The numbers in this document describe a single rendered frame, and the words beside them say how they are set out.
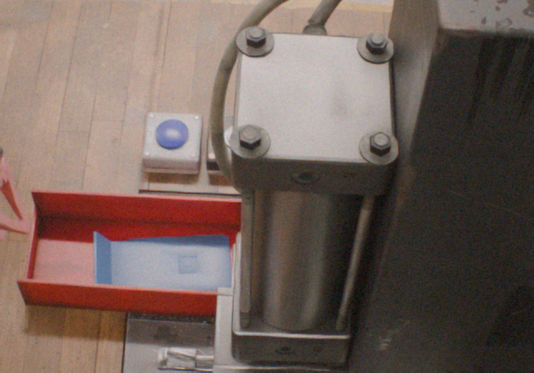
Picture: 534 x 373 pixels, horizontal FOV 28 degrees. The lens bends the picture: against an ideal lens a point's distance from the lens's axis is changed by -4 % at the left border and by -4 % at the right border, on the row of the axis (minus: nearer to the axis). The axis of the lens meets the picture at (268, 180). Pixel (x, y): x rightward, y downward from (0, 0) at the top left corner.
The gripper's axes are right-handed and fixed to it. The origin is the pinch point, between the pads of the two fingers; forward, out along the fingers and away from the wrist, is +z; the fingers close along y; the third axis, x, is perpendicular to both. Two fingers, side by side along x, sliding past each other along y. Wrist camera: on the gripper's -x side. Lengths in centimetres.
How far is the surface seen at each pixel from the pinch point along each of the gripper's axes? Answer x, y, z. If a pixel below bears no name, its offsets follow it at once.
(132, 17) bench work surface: 44.1, -6.0, 19.7
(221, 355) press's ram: -14.7, 22.9, 4.1
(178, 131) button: 23.4, 3.5, 21.0
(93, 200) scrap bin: 12.7, -3.5, 15.7
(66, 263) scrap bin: 6.6, -8.2, 17.9
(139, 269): 6.5, -0.5, 22.0
